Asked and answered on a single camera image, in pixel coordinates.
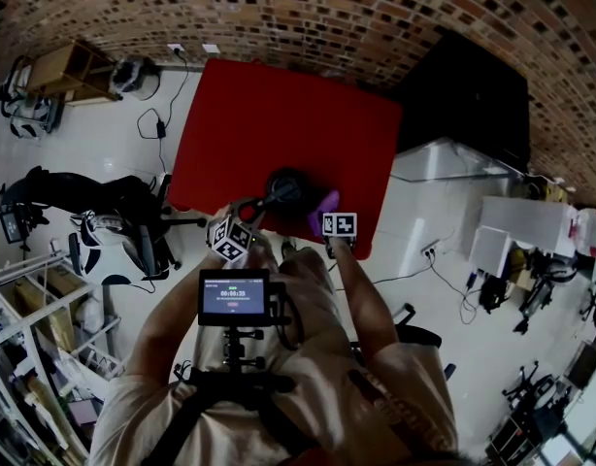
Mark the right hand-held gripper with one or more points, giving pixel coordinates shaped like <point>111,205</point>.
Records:
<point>339,223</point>

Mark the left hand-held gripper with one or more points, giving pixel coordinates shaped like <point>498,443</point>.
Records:
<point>232,241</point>

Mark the purple cloth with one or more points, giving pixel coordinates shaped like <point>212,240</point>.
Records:
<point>327,207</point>

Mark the person's right forearm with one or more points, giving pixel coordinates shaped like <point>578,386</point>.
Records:
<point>366,304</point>

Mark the person's left forearm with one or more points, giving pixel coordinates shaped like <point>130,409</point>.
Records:
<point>172,318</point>

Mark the black chest monitor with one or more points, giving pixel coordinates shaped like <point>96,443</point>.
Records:
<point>234,298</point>

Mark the table with red tablecloth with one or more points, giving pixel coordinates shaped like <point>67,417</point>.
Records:
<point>288,124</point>

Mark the white floor power strip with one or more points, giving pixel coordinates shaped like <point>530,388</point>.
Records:
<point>430,251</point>

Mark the black office chair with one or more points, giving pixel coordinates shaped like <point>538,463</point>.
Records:
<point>152,241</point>
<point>419,335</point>

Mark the white and black backpack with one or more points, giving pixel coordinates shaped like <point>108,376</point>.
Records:
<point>109,241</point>

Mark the black bag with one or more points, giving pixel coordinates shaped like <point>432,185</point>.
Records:
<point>493,294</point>

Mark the black chest harness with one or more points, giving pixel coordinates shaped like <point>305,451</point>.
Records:
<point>240,381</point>

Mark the black table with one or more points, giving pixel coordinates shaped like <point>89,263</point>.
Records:
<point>84,187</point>

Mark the white trash bin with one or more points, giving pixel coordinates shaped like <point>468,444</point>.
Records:
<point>133,78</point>

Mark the black cabinet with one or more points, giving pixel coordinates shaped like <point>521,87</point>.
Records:
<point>468,95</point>

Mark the white desk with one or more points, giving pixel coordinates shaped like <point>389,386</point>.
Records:
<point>521,221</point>

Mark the black stand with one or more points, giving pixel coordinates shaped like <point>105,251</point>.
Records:
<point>540,294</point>

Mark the person's beige shirt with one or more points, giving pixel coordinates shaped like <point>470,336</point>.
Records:
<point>240,430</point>

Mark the wooden shelf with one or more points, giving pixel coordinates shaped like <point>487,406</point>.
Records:
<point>60,71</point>

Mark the metal cart with white gear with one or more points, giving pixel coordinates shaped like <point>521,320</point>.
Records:
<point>31,114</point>

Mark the small lit monitor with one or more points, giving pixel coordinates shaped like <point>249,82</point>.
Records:
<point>10,226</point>

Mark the clear plastic container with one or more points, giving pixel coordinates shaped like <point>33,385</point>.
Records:
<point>591,236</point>

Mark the white metal rack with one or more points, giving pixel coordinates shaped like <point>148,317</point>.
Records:
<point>31,328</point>

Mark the black equipment cart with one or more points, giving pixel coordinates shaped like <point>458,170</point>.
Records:
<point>536,415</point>

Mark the white wall plate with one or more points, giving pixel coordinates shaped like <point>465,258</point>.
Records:
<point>210,48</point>

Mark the white wall outlet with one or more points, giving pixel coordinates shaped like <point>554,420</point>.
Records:
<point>175,47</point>

